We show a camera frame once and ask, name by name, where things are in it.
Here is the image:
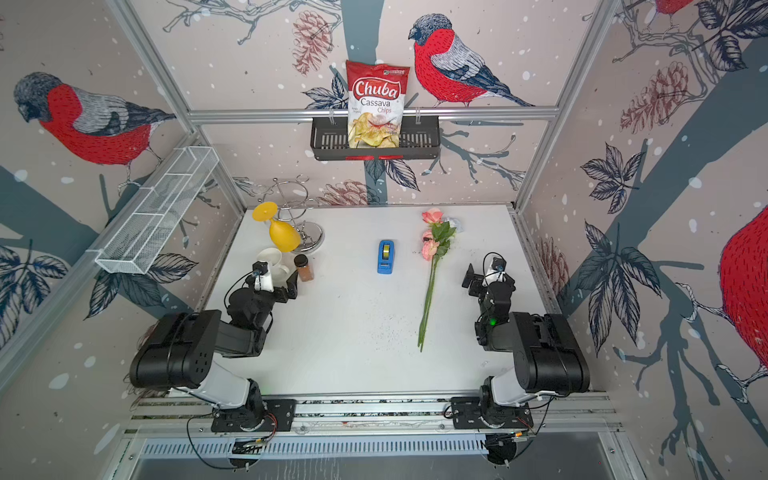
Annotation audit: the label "black wire wall basket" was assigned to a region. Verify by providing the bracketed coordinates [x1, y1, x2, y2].
[310, 114, 441, 161]

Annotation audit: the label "blue tape dispenser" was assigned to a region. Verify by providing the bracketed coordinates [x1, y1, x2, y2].
[377, 240, 395, 275]

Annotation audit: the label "white ceramic mug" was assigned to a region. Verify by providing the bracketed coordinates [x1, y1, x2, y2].
[256, 248, 291, 286]

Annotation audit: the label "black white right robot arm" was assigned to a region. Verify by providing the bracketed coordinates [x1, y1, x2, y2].
[462, 264, 591, 423]

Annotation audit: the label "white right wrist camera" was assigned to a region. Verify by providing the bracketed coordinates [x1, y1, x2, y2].
[484, 256, 507, 285]

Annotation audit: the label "yellow plastic wine glass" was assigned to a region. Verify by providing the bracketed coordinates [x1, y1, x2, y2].
[252, 202, 301, 253]

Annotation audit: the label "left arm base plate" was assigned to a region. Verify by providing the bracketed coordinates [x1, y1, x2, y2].
[211, 398, 297, 434]

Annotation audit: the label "chrome wire glass rack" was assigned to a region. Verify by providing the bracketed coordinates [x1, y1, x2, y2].
[256, 175, 325, 254]

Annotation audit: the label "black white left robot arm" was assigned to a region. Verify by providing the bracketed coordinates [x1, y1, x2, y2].
[128, 272, 298, 429]

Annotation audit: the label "white mesh wall shelf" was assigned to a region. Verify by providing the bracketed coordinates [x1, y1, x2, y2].
[95, 146, 219, 274]

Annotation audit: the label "Chuba cassava chips bag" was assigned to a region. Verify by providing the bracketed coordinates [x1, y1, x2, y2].
[346, 61, 410, 148]

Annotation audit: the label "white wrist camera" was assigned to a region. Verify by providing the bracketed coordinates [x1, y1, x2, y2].
[484, 256, 507, 285]
[248, 261, 274, 292]

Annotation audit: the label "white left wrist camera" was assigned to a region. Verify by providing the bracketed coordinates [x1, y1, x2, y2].
[248, 261, 274, 292]

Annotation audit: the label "aluminium front rail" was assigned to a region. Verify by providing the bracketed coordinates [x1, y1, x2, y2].
[119, 391, 625, 436]

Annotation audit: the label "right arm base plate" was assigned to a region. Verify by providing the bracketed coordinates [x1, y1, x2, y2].
[448, 396, 534, 430]

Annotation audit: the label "pink flower bouquet green stems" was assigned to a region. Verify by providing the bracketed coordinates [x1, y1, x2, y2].
[417, 208, 457, 352]

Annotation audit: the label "brown spice jar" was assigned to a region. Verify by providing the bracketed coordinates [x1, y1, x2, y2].
[294, 254, 314, 282]

